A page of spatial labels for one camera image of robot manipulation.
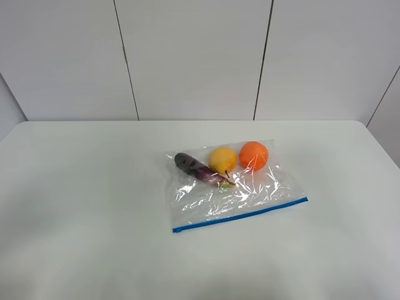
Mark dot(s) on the purple eggplant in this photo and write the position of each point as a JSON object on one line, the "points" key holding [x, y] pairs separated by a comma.
{"points": [[200, 171]]}

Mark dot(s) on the orange fruit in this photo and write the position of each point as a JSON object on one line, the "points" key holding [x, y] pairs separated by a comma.
{"points": [[253, 155]]}

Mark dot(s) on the yellow pear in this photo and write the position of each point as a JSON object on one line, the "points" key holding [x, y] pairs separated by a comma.
{"points": [[223, 160]]}

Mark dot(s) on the clear zip bag blue zipper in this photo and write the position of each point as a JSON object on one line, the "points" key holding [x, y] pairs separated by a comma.
{"points": [[194, 204]]}

